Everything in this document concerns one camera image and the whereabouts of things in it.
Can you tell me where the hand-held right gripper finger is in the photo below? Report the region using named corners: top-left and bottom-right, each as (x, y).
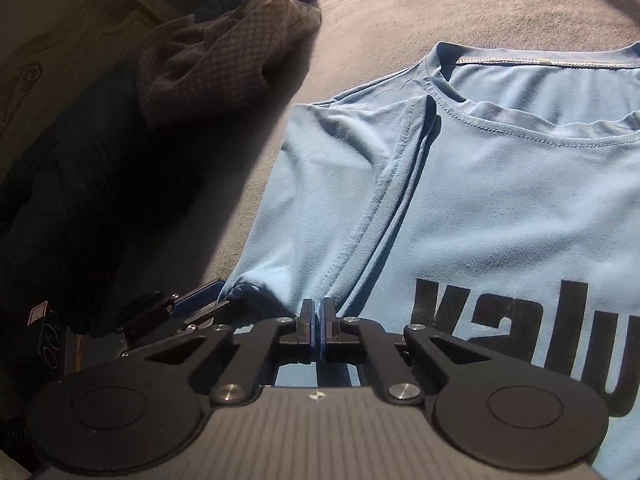
top-left (321, 298), bottom-right (494, 406)
top-left (144, 298), bottom-right (319, 407)

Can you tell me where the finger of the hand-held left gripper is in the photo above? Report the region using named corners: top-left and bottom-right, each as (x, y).
top-left (174, 302), bottom-right (238, 333)
top-left (120, 281), bottom-right (227, 355)

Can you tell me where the light blue t-shirt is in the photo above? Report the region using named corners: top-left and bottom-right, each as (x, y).
top-left (220, 40), bottom-right (640, 480)

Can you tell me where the checkered cloth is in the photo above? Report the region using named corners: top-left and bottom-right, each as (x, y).
top-left (135, 0), bottom-right (323, 122)

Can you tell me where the beige patterned blanket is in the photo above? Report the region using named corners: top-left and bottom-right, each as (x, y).
top-left (0, 0), bottom-right (211, 173)

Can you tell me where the grey blanket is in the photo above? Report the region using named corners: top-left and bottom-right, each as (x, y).
top-left (115, 0), bottom-right (640, 291)

